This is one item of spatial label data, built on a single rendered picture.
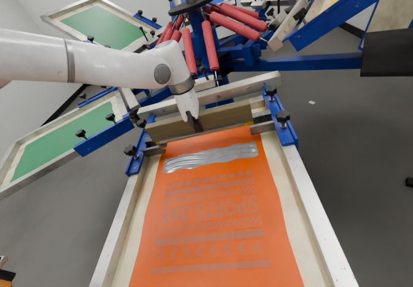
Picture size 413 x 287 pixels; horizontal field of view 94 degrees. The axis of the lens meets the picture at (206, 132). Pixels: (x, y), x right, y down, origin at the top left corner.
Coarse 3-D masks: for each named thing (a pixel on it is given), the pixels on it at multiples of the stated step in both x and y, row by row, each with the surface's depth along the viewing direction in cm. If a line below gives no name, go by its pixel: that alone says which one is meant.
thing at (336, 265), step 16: (256, 96) 82; (288, 144) 59; (144, 160) 76; (288, 160) 55; (304, 176) 50; (128, 192) 65; (304, 192) 48; (128, 208) 61; (304, 208) 46; (320, 208) 44; (112, 224) 58; (128, 224) 60; (320, 224) 42; (112, 240) 54; (320, 240) 40; (336, 240) 39; (112, 256) 51; (320, 256) 40; (336, 256) 37; (96, 272) 49; (112, 272) 50; (336, 272) 35; (352, 272) 35
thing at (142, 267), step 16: (176, 144) 81; (192, 144) 78; (160, 160) 77; (160, 176) 71; (176, 176) 69; (192, 176) 66; (160, 192) 66; (160, 208) 61; (144, 224) 59; (144, 240) 55; (144, 256) 52; (144, 272) 49
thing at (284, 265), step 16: (240, 128) 76; (208, 144) 75; (224, 144) 73; (256, 144) 68; (240, 160) 65; (256, 160) 63; (256, 176) 59; (272, 176) 57; (272, 192) 54; (272, 208) 51; (272, 224) 48; (272, 240) 45; (288, 240) 44; (272, 256) 43; (288, 256) 42; (208, 272) 45; (224, 272) 44; (240, 272) 43; (256, 272) 42; (272, 272) 41; (288, 272) 40
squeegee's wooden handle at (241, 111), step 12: (216, 108) 65; (228, 108) 63; (240, 108) 62; (168, 120) 68; (180, 120) 66; (204, 120) 66; (216, 120) 66; (228, 120) 66; (240, 120) 66; (252, 120) 66; (156, 132) 70; (168, 132) 70; (180, 132) 70; (192, 132) 70
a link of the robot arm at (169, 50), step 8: (160, 48) 49; (168, 48) 49; (176, 48) 50; (160, 56) 49; (168, 56) 49; (176, 56) 50; (176, 64) 51; (184, 64) 53; (176, 72) 52; (184, 72) 54; (176, 80) 54; (184, 80) 54
